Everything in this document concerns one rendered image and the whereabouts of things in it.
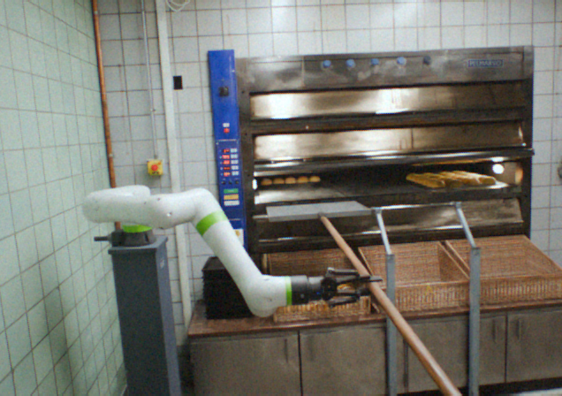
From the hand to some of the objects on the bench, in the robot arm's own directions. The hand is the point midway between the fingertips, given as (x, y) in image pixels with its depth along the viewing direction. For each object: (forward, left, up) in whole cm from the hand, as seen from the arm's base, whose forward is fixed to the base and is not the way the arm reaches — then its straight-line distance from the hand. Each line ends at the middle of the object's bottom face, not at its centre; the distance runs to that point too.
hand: (370, 285), depth 148 cm
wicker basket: (-10, +128, -56) cm, 140 cm away
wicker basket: (+50, +131, -56) cm, 151 cm away
